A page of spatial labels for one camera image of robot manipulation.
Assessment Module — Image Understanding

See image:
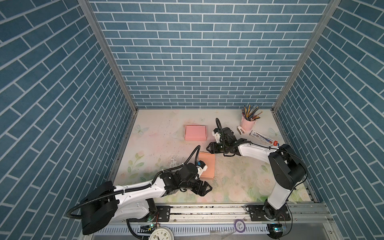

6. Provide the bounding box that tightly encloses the pink pencil cup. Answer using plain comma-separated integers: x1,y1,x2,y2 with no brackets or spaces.
240,117,257,132

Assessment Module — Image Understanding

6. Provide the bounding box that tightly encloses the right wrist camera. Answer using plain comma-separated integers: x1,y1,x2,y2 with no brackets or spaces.
212,130,221,144

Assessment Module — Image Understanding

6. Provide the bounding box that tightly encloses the white toothpaste tube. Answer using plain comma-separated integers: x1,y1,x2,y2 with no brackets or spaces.
250,130,280,147

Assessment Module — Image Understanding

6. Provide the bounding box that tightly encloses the coloured pencils bundle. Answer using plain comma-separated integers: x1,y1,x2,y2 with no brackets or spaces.
242,105,263,122

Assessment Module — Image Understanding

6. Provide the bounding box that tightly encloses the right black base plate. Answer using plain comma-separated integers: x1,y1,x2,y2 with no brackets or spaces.
245,205,292,222

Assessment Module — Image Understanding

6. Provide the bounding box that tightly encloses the aluminium mounting rail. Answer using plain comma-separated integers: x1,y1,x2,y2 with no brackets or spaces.
83,202,334,226

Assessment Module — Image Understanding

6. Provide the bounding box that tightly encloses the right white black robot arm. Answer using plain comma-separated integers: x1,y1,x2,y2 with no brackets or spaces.
207,128,307,221

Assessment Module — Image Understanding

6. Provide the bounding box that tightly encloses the pink paper box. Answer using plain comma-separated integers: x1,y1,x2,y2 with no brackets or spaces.
185,125,207,141

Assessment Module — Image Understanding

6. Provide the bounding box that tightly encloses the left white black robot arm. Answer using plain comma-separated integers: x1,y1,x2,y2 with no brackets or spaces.
66,161,212,235

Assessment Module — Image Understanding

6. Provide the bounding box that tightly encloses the orange paper box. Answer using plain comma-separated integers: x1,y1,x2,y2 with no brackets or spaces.
199,152,216,181

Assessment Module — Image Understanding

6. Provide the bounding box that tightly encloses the purple tape roll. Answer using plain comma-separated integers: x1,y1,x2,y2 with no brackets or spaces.
234,219,246,233

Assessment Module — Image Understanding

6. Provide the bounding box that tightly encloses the white round clock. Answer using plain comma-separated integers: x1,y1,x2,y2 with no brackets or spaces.
148,227,175,240

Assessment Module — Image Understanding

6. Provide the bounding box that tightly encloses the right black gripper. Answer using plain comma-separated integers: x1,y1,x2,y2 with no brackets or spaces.
205,141,229,153

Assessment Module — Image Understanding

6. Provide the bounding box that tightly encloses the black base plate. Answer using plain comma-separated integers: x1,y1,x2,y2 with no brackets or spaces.
245,205,292,222
140,206,171,223

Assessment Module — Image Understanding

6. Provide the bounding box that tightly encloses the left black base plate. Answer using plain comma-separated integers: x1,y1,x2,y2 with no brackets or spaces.
140,206,171,223

